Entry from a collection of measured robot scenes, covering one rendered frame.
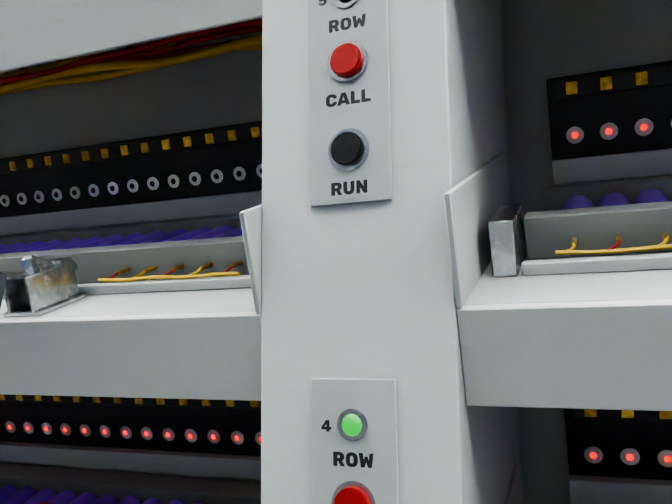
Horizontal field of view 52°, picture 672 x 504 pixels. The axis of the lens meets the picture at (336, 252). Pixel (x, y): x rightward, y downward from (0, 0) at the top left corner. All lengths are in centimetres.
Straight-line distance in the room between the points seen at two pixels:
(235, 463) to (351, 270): 26
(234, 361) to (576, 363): 16
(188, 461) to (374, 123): 33
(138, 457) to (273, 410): 27
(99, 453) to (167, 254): 23
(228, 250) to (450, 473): 19
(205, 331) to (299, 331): 5
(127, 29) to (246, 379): 21
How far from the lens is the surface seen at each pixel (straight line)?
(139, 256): 45
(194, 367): 36
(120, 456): 60
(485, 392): 31
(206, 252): 42
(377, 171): 31
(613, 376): 30
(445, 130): 31
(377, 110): 32
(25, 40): 48
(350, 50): 33
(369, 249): 31
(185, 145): 56
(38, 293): 43
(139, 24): 43
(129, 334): 38
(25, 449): 66
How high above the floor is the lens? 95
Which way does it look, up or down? 7 degrees up
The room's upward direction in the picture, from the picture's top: 1 degrees counter-clockwise
